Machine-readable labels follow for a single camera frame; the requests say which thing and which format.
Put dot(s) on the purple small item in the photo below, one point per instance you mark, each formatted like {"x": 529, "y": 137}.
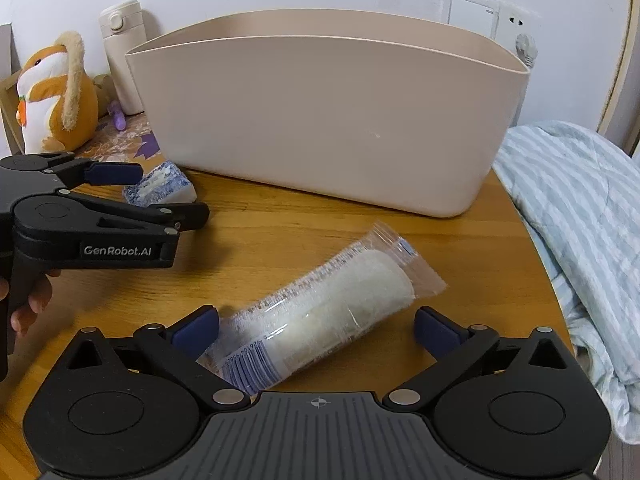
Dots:
{"x": 118, "y": 116}

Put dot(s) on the white thermos bottle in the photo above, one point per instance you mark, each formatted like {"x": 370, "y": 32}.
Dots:
{"x": 122, "y": 60}

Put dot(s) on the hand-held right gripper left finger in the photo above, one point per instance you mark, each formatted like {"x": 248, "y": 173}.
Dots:
{"x": 196, "y": 331}

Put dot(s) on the beige plush toy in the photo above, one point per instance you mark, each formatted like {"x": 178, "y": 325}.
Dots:
{"x": 102, "y": 91}

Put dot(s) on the person's left hand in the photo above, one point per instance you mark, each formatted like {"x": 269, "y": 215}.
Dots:
{"x": 37, "y": 300}

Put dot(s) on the orange white plush toy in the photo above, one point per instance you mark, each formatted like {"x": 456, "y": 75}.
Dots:
{"x": 55, "y": 100}

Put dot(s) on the white wall socket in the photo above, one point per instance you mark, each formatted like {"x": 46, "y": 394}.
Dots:
{"x": 515, "y": 20}

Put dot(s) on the white light switch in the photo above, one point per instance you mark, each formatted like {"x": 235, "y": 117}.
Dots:
{"x": 472, "y": 12}

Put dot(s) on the striped light blue blanket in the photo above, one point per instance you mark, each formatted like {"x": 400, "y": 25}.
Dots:
{"x": 575, "y": 200}

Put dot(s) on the plastic white roll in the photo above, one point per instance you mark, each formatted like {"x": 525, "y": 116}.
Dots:
{"x": 325, "y": 300}

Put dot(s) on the blue patterned tissue packet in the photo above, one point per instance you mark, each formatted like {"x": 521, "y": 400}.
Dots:
{"x": 160, "y": 183}

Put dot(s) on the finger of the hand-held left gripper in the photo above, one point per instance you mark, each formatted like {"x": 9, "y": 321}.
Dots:
{"x": 185, "y": 215}
{"x": 112, "y": 173}

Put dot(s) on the white door frame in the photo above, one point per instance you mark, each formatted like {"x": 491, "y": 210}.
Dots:
{"x": 625, "y": 85}

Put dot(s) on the floral patterned mat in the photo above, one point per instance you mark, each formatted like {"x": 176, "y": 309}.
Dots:
{"x": 125, "y": 146}

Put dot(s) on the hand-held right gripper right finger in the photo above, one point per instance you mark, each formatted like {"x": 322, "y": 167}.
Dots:
{"x": 432, "y": 330}

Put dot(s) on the beige plastic container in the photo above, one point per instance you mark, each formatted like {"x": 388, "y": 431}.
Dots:
{"x": 325, "y": 125}

